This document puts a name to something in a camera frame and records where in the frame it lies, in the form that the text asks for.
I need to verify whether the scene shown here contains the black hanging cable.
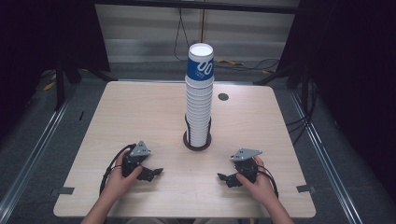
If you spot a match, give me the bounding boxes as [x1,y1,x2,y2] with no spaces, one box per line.
[173,7,207,63]

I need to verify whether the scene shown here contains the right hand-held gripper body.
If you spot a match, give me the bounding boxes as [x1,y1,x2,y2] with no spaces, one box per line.
[230,147,263,185]

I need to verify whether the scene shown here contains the grey tape strip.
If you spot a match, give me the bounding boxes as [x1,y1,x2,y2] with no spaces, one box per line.
[49,186,76,197]
[295,184,317,193]

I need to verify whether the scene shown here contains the black stand leg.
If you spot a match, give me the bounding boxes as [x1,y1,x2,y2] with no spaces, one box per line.
[252,62,312,90]
[53,59,117,112]

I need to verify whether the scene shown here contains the metal floor rail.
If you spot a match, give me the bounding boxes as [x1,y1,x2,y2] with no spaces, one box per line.
[0,98,71,217]
[289,89,357,224]

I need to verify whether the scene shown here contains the blue and white paper cup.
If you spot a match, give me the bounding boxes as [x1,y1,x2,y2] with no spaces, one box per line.
[185,42,216,90]

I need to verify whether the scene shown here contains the black cable bundle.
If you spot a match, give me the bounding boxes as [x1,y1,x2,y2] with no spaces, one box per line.
[285,78,319,147]

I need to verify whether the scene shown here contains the black floor cables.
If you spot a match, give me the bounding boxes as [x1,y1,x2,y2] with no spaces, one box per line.
[215,57,282,75]

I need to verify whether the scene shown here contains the hand-held gripper cable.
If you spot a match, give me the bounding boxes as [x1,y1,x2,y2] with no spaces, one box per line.
[98,143,138,197]
[256,164,280,200]

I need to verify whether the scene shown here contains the black overhead bar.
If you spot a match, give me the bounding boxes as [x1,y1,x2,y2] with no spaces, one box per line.
[92,0,301,15]

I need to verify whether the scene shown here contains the left hand-held gripper cable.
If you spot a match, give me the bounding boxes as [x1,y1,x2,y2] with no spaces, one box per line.
[98,143,138,197]

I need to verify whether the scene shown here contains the right hand-held gripper cable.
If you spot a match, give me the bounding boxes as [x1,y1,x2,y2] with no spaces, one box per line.
[256,164,280,200]

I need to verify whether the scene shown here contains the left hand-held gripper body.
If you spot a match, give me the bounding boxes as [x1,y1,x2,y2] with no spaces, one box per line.
[121,140,152,180]

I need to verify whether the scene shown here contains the person's right hand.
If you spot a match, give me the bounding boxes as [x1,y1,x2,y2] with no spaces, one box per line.
[235,155,279,206]

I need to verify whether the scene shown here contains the person's left hand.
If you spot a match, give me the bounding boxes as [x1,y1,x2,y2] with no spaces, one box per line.
[104,148,144,200]

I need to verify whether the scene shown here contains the yellow floor tape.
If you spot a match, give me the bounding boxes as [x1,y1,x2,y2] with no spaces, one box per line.
[42,73,58,91]

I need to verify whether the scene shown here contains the dark curtain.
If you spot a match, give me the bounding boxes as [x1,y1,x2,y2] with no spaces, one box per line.
[276,0,396,197]
[0,0,111,141]

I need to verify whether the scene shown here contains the stack of white ribbed cups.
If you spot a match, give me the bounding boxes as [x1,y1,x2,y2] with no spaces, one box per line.
[184,77,214,148]

